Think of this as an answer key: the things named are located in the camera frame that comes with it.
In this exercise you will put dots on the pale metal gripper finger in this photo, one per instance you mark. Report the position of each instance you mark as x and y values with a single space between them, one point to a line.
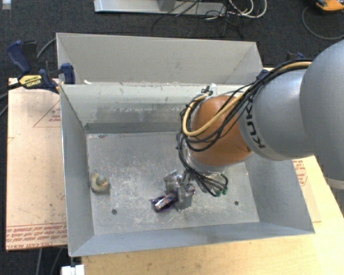
185 201
170 185

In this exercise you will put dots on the brown cardboard board red print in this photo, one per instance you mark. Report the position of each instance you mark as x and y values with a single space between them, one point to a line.
34 165

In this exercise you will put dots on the purple crumpled packet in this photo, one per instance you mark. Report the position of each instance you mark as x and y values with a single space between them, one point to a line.
160 205

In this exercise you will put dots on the grey metal bin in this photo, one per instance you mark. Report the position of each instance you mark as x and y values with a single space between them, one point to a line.
149 165

